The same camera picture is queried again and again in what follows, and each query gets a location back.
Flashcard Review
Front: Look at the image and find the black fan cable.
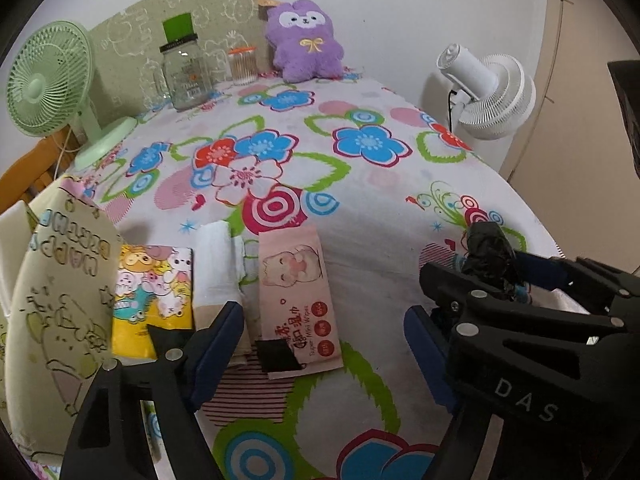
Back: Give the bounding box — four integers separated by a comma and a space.
446, 89, 461, 133

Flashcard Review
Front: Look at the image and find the small jar with orange lid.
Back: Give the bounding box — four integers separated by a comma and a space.
228, 46, 258, 86

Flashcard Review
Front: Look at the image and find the black cloth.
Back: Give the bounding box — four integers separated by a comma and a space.
461, 221, 532, 305

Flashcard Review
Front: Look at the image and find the wooden chair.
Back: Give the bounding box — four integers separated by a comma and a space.
0, 130, 81, 213

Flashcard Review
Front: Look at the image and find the white standing fan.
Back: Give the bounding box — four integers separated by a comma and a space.
436, 44, 537, 141

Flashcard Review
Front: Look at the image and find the white tissue pack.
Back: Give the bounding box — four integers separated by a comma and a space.
192, 220, 253, 366

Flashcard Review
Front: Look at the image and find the green printed board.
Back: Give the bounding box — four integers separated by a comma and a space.
87, 0, 268, 111

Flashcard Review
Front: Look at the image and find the yellow cartoon tissue packet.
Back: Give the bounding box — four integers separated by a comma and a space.
111, 244, 196, 360

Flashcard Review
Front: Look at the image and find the pink wipes packet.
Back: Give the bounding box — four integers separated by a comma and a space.
257, 225, 345, 380

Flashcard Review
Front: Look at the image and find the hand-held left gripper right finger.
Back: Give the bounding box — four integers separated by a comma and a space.
404, 305, 501, 480

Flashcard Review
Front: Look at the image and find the glass jar with green lid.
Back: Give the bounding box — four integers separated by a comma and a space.
150, 12, 211, 112

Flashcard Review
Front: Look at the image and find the purple plush toy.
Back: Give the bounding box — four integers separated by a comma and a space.
265, 1, 346, 83

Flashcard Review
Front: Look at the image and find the beige door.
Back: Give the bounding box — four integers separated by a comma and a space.
500, 0, 640, 261

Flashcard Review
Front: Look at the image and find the cream cartoon chair cushion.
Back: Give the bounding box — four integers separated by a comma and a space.
0, 175, 166, 471

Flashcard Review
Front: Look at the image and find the floral tablecloth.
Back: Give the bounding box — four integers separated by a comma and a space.
15, 65, 566, 480

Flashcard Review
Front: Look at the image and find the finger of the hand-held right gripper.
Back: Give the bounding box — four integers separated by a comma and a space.
419, 261, 640, 328
515, 251, 640, 306

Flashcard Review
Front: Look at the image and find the green desk fan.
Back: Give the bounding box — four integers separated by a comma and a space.
6, 20, 138, 171

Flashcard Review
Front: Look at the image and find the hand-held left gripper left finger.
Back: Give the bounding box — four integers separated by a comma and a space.
59, 301, 246, 480

